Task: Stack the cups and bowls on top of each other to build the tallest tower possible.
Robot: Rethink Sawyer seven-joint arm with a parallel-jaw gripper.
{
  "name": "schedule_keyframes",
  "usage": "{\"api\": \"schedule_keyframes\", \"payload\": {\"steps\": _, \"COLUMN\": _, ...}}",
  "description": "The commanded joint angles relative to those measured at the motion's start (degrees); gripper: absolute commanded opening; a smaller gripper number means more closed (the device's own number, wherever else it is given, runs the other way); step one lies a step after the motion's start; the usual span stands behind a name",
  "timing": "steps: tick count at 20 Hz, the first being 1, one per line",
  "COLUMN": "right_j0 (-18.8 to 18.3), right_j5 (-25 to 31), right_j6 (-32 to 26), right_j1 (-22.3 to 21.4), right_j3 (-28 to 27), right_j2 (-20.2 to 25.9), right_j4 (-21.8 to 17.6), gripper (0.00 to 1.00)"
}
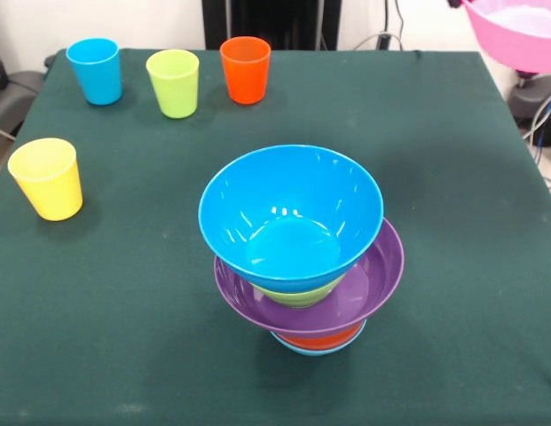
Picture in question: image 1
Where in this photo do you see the large pink plastic bowl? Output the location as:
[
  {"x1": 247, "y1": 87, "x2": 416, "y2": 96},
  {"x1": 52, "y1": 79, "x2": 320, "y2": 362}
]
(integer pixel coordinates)
[{"x1": 460, "y1": 0, "x2": 551, "y2": 75}]

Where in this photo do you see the large blue plastic bowl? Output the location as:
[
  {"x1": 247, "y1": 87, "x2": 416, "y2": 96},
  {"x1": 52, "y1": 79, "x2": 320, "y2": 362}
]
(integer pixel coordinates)
[{"x1": 198, "y1": 144, "x2": 385, "y2": 294}]

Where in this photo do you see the purple plastic bowl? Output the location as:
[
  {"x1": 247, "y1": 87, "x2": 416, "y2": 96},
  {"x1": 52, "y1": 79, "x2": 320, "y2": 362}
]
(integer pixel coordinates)
[{"x1": 214, "y1": 217, "x2": 405, "y2": 338}]

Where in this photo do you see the small green plastic bowl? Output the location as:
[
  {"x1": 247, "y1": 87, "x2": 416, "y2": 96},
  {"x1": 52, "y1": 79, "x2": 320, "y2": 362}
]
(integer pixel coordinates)
[{"x1": 252, "y1": 274, "x2": 347, "y2": 309}]

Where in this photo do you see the orange plastic bowl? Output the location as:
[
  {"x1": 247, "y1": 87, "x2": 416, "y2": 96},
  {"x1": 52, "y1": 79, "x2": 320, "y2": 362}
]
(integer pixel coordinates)
[{"x1": 279, "y1": 322, "x2": 366, "y2": 351}]

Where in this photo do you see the small blue plastic bowl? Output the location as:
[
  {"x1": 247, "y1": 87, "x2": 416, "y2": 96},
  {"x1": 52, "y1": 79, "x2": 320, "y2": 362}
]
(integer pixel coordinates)
[{"x1": 271, "y1": 326, "x2": 369, "y2": 357}]

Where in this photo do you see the black equipment base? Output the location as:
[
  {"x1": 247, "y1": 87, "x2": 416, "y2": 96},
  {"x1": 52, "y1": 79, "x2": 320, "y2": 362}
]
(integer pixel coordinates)
[{"x1": 508, "y1": 66, "x2": 551, "y2": 147}]

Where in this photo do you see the orange plastic cup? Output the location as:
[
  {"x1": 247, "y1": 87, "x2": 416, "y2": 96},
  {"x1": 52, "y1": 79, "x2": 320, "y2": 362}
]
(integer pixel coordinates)
[{"x1": 219, "y1": 35, "x2": 272, "y2": 106}]

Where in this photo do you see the lime green plastic cup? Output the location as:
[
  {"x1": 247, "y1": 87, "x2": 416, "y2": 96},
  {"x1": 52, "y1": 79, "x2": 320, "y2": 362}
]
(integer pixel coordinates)
[{"x1": 145, "y1": 48, "x2": 201, "y2": 120}]

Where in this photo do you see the blue plastic cup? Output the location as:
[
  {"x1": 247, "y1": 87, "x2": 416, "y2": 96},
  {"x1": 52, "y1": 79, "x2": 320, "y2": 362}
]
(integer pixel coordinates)
[{"x1": 65, "y1": 37, "x2": 124, "y2": 107}]

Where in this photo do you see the dark green tablecloth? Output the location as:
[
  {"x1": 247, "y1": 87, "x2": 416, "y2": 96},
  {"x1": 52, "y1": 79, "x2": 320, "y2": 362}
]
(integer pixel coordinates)
[{"x1": 0, "y1": 47, "x2": 551, "y2": 426}]

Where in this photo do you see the yellow plastic cup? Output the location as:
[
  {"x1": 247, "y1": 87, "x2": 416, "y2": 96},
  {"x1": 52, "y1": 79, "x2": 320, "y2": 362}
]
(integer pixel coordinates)
[{"x1": 7, "y1": 137, "x2": 84, "y2": 222}]

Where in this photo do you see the black chair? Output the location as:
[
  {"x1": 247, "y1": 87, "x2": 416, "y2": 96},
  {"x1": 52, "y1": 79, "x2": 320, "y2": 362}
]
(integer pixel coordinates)
[{"x1": 0, "y1": 30, "x2": 52, "y2": 138}]

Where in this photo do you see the blue cable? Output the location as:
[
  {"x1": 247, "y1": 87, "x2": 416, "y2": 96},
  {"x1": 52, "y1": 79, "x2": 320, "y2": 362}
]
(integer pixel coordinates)
[{"x1": 523, "y1": 88, "x2": 551, "y2": 150}]

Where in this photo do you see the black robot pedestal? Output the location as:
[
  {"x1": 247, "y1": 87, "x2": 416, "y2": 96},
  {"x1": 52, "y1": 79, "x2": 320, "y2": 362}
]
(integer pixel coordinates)
[{"x1": 203, "y1": 0, "x2": 342, "y2": 51}]

